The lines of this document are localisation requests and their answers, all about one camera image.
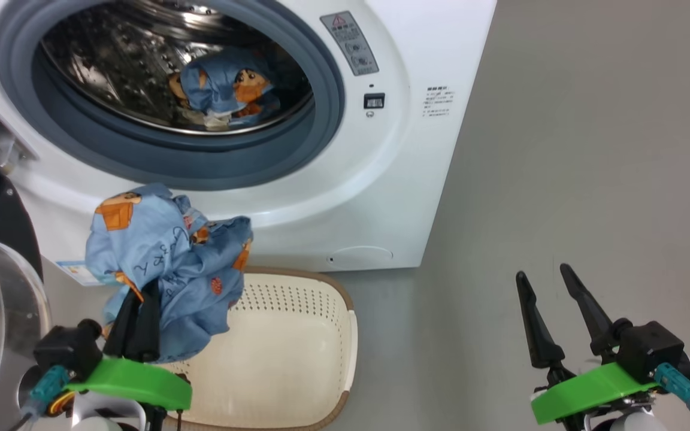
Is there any round white filter cover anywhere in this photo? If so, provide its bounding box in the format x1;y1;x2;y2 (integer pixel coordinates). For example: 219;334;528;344
328;245;394;270

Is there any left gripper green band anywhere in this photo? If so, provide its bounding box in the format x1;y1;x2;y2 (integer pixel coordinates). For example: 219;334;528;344
65;280;193;431

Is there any steel washing drum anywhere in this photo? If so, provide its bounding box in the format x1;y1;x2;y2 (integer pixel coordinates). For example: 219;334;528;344
40;0;316;135

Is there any teal left cable connector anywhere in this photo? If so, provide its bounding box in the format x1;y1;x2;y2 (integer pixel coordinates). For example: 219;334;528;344
20;365;71;420

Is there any blue cartoon print garment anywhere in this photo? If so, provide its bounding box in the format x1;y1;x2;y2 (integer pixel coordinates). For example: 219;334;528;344
84;183;254;364
168;48;283;129

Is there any blue white energy label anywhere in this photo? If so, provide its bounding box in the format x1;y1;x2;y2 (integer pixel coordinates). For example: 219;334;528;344
56;259;103;287

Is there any cream perforated laundry basket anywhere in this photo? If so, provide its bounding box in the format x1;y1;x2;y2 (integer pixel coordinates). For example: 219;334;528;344
159;268;359;431

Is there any grey warning sticker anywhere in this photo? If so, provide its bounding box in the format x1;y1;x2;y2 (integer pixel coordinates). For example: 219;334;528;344
320;11;380;77

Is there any teal right cable connector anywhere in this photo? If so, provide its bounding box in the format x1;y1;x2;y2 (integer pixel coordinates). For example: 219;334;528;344
653;362;690;418

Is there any white washing machine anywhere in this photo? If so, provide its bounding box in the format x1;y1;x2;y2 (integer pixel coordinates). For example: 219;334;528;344
0;0;497;288

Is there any grey rubber door gasket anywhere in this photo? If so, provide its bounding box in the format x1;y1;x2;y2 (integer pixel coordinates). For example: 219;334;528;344
0;0;346;191

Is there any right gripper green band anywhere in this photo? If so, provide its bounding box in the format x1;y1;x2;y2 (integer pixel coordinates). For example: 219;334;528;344
516;263;662;431

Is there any small printed text label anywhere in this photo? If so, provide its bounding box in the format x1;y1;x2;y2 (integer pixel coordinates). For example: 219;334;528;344
422;86;456;119

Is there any teal cable connector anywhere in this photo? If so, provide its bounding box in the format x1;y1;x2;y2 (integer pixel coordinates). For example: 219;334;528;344
653;362;690;418
20;365;71;420

